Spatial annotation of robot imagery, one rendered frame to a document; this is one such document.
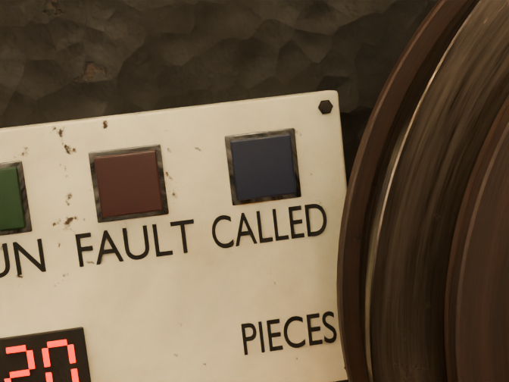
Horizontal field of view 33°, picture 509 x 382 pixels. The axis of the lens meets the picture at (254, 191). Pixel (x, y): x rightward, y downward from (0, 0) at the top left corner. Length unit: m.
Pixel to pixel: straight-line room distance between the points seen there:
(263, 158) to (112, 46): 0.11
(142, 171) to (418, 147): 0.18
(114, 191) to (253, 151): 0.08
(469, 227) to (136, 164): 0.21
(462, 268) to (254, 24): 0.22
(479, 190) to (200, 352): 0.22
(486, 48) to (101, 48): 0.24
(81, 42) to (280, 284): 0.19
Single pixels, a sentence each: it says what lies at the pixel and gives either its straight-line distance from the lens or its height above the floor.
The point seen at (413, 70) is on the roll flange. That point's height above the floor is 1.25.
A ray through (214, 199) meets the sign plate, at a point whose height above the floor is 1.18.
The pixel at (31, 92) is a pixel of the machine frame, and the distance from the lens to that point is 0.53.
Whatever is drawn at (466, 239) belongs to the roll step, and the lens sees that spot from 0.39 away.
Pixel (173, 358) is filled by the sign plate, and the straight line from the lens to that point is 0.54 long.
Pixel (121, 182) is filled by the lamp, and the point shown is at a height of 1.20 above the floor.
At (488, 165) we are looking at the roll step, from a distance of 0.39.
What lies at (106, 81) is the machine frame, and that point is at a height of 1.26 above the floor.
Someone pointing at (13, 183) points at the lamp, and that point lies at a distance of 0.51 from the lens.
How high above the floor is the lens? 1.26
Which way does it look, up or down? 8 degrees down
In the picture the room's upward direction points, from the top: 6 degrees counter-clockwise
